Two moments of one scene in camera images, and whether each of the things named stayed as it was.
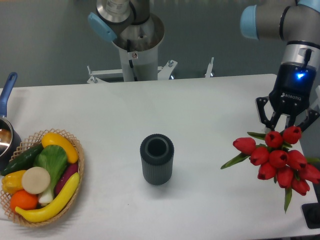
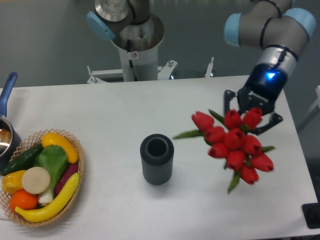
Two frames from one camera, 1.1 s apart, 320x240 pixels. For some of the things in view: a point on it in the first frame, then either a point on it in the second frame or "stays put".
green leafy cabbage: [54, 159] stays put
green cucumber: [25, 160] stays put
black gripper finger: [311, 116] to [275, 119]
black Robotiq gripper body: [293, 90] to [263, 89]
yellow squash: [52, 138] stays put
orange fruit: [23, 200] stays put
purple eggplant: [71, 168] stays put
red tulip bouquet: [291, 169] to [231, 138]
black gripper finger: [264, 118] to [229, 95]
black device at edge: [311, 213] stays put
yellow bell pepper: [12, 182] stays put
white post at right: [317, 101] stays put
